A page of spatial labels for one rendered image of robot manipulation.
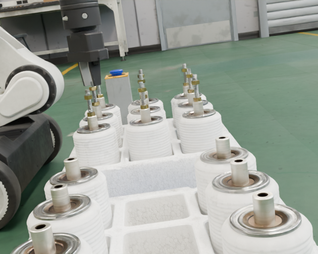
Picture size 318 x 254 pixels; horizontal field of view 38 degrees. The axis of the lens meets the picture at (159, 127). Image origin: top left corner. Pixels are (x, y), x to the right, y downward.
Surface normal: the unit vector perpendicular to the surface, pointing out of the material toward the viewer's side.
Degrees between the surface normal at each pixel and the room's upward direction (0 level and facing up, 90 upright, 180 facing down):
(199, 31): 90
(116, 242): 0
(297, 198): 0
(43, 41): 90
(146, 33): 90
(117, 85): 90
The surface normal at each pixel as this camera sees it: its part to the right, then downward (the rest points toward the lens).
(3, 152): 0.62, -0.76
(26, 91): 0.00, 0.24
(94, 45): 0.71, 0.07
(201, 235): -0.13, -0.96
